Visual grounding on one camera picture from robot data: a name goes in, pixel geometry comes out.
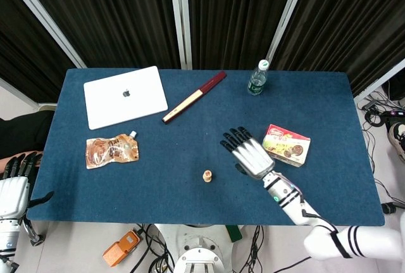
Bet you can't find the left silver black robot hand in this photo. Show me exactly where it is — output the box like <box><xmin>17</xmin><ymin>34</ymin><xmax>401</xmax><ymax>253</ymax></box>
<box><xmin>0</xmin><ymin>152</ymin><xmax>54</xmax><ymax>220</ymax></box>

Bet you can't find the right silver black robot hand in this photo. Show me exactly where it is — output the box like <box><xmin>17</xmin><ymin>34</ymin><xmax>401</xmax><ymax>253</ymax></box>
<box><xmin>220</xmin><ymin>126</ymin><xmax>275</xmax><ymax>181</ymax></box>

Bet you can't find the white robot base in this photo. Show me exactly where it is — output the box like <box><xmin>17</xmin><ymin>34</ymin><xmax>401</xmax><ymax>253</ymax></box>
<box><xmin>154</xmin><ymin>224</ymin><xmax>241</xmax><ymax>273</ymax></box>

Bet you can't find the bare person forearm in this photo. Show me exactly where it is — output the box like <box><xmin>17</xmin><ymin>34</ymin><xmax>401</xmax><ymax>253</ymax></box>
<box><xmin>0</xmin><ymin>151</ymin><xmax>46</xmax><ymax>173</ymax></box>

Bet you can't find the yellow red snack box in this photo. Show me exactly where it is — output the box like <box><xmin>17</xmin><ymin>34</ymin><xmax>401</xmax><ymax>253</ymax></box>
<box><xmin>261</xmin><ymin>124</ymin><xmax>311</xmax><ymax>168</ymax></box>

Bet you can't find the metal table leg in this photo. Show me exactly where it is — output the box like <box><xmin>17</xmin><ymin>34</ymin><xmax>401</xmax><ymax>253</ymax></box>
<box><xmin>23</xmin><ymin>218</ymin><xmax>48</xmax><ymax>248</ymax></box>

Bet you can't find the person in black clothing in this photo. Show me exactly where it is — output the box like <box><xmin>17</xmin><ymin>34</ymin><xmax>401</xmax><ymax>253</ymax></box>
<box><xmin>0</xmin><ymin>110</ymin><xmax>54</xmax><ymax>160</ymax></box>

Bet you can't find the clear plastic water bottle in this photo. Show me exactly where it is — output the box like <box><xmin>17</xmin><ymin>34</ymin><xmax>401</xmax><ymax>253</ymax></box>
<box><xmin>247</xmin><ymin>59</ymin><xmax>270</xmax><ymax>96</ymax></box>

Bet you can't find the blue table cloth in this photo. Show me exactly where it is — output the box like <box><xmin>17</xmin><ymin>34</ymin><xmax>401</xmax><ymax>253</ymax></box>
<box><xmin>26</xmin><ymin>68</ymin><xmax>386</xmax><ymax>227</ymax></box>

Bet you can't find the dark green flat block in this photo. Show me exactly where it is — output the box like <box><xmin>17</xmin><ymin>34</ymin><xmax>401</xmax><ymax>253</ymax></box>
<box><xmin>225</xmin><ymin>224</ymin><xmax>243</xmax><ymax>243</ymax></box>

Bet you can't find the dark red folded fan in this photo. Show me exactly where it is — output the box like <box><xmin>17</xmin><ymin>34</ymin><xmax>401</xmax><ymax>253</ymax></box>
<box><xmin>161</xmin><ymin>70</ymin><xmax>228</xmax><ymax>125</ymax></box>

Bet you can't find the orange spouted drink pouch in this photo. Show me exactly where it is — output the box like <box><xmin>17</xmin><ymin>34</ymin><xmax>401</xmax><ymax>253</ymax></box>
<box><xmin>85</xmin><ymin>130</ymin><xmax>140</xmax><ymax>170</ymax></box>

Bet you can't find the orange pedal box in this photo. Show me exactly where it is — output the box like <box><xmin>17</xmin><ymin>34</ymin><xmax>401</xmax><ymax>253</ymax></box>
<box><xmin>102</xmin><ymin>229</ymin><xmax>142</xmax><ymax>268</ymax></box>

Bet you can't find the silver closed laptop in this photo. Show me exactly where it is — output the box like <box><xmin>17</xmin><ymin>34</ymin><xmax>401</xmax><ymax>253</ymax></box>
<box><xmin>83</xmin><ymin>65</ymin><xmax>169</xmax><ymax>130</ymax></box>

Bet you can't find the black pleated curtain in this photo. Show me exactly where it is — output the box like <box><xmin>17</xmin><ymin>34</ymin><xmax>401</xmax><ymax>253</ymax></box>
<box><xmin>0</xmin><ymin>0</ymin><xmax>78</xmax><ymax>105</ymax></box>
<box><xmin>271</xmin><ymin>0</ymin><xmax>405</xmax><ymax>98</ymax></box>
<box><xmin>185</xmin><ymin>0</ymin><xmax>301</xmax><ymax>71</ymax></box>
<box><xmin>15</xmin><ymin>0</ymin><xmax>182</xmax><ymax>70</ymax></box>

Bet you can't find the beige black sneaker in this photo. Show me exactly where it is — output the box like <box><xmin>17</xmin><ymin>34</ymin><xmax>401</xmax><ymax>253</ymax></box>
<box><xmin>388</xmin><ymin>122</ymin><xmax>405</xmax><ymax>163</ymax></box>

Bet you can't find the black cylinder device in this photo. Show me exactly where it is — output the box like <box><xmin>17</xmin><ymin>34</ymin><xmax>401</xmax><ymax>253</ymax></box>
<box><xmin>381</xmin><ymin>201</ymin><xmax>405</xmax><ymax>215</ymax></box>

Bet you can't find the black box device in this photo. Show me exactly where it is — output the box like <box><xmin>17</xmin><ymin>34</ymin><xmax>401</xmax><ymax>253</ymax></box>
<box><xmin>381</xmin><ymin>79</ymin><xmax>405</xmax><ymax>101</ymax></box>

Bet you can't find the black floor cable tangle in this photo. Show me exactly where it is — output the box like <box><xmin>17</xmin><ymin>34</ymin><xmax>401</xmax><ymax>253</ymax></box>
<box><xmin>245</xmin><ymin>225</ymin><xmax>266</xmax><ymax>273</ymax></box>
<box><xmin>356</xmin><ymin>94</ymin><xmax>405</xmax><ymax>204</ymax></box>
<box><xmin>128</xmin><ymin>224</ymin><xmax>177</xmax><ymax>273</ymax></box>

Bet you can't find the white frame post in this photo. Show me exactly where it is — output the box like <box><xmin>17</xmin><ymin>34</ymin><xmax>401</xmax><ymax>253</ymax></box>
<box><xmin>0</xmin><ymin>0</ymin><xmax>88</xmax><ymax>69</ymax></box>
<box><xmin>168</xmin><ymin>0</ymin><xmax>193</xmax><ymax>70</ymax></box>
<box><xmin>0</xmin><ymin>78</ymin><xmax>58</xmax><ymax>111</ymax></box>
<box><xmin>265</xmin><ymin>0</ymin><xmax>313</xmax><ymax>63</ymax></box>
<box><xmin>353</xmin><ymin>67</ymin><xmax>405</xmax><ymax>105</ymax></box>

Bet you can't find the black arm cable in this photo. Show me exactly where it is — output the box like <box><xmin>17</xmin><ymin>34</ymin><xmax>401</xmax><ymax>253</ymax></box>
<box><xmin>299</xmin><ymin>200</ymin><xmax>352</xmax><ymax>260</ymax></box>

